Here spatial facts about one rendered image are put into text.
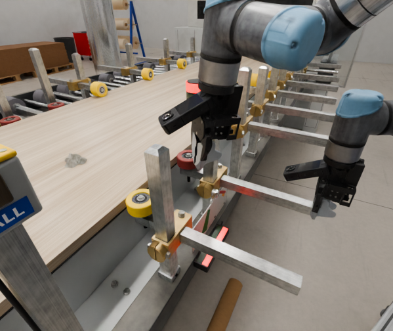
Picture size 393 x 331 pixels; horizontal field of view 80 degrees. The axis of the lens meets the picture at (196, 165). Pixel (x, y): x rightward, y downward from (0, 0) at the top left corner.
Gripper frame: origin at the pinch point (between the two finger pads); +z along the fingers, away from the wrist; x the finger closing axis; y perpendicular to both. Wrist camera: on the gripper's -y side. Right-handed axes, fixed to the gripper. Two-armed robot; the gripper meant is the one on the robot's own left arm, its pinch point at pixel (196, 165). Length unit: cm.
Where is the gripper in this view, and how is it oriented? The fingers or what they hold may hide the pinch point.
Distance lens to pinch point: 56.8
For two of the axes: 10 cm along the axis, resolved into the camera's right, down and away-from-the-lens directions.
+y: 9.3, -1.3, 3.3
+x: -3.4, -5.9, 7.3
